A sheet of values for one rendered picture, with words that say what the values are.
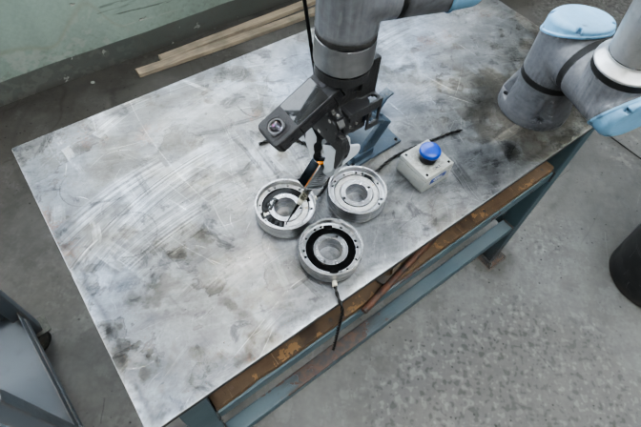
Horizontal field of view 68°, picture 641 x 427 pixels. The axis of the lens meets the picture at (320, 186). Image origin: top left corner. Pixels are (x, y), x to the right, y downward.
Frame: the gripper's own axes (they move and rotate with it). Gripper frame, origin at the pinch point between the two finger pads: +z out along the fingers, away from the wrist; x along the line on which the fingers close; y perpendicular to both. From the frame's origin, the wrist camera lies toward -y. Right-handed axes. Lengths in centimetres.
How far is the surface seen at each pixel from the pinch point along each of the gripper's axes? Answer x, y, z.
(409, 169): -3.9, 18.7, 10.3
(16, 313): 48, -61, 68
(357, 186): -0.8, 8.6, 11.2
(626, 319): -57, 94, 94
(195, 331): -6.2, -27.7, 13.1
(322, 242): -6.3, -3.6, 11.0
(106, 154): 33.5, -24.6, 13.2
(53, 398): 22, -62, 72
